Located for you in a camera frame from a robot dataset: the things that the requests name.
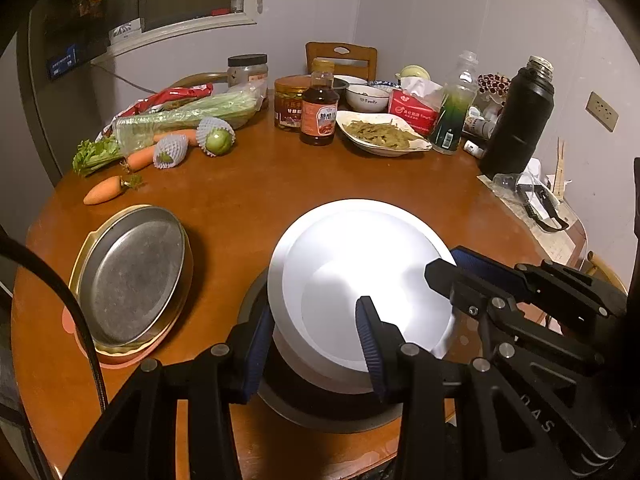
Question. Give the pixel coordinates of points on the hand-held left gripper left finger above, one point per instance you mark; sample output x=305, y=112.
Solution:
x=255, y=360

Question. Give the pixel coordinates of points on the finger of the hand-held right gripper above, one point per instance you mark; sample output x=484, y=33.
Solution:
x=445, y=275
x=470, y=260

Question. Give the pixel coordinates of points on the wall socket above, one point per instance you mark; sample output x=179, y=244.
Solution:
x=602, y=111

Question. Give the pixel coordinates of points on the red instant noodle bowl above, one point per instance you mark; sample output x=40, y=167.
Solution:
x=350, y=260
x=310, y=365

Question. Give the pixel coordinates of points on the wooden chair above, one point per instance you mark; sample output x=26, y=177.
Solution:
x=607, y=270
x=360, y=60
x=200, y=79

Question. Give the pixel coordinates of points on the red tissue pack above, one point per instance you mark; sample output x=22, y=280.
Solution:
x=412, y=110

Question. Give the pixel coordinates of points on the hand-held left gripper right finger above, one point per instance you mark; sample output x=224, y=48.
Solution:
x=370, y=345

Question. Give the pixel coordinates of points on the grey refrigerator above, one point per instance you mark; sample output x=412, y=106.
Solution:
x=35, y=125

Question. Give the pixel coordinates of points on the black thermos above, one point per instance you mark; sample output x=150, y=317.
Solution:
x=520, y=115

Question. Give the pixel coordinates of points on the yellow shell-shaped plate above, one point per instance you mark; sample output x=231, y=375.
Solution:
x=77, y=270

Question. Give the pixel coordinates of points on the round metal plate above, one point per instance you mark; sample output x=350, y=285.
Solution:
x=140, y=270

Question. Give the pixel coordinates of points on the wooden chopsticks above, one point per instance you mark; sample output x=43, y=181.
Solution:
x=560, y=170

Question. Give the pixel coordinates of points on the brown dotted cup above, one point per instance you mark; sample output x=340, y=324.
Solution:
x=492, y=87

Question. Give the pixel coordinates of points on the dark shelf unit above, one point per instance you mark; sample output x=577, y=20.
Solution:
x=75, y=5

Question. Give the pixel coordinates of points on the green fruit in foam net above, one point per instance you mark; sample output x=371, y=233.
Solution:
x=217, y=140
x=170, y=152

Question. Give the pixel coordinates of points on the celery in plastic bag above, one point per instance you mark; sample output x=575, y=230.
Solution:
x=190, y=115

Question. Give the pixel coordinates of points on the red snack bag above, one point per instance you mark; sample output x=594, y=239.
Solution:
x=175, y=96

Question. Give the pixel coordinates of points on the green drink bottle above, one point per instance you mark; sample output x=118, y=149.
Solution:
x=452, y=115

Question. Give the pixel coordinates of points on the pink plate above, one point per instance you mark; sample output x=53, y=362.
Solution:
x=125, y=362

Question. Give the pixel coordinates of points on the clear safety glasses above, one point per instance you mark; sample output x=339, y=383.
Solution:
x=530, y=195

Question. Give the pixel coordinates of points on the white box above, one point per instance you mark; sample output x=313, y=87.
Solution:
x=126, y=31

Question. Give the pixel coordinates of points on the small white bottle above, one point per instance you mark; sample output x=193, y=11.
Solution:
x=472, y=148

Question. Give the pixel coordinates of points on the white plate of green vegetables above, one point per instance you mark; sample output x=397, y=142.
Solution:
x=380, y=135

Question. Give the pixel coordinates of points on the plastic jar with black lid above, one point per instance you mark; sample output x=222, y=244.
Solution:
x=247, y=71

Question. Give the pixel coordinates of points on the white ceramic bowl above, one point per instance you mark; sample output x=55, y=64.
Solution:
x=367, y=101

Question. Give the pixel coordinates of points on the pale yellow cup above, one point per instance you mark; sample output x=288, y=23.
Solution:
x=415, y=72

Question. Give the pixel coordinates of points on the dark sauce bottle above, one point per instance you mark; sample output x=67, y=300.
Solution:
x=318, y=115

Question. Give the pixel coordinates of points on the stainless steel bowl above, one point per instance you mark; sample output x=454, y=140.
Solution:
x=320, y=412

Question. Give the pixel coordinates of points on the glass jar with red label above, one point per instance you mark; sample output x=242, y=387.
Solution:
x=290, y=107

